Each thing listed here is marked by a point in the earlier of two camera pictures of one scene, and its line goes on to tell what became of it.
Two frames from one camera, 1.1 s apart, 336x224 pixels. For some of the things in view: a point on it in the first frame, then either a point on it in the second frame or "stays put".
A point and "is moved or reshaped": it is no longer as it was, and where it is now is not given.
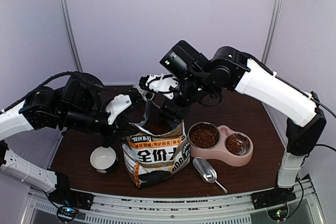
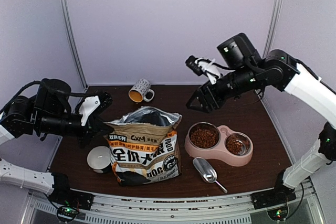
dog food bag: x=155 y=147 is moved or reshaped
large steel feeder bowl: x=203 y=135 stays put
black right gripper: x=172 y=111 to x=201 y=94
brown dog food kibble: x=203 y=138 stays put
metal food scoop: x=206 y=171 stays put
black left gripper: x=118 y=130 to x=93 y=128
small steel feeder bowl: x=237 y=144 stays put
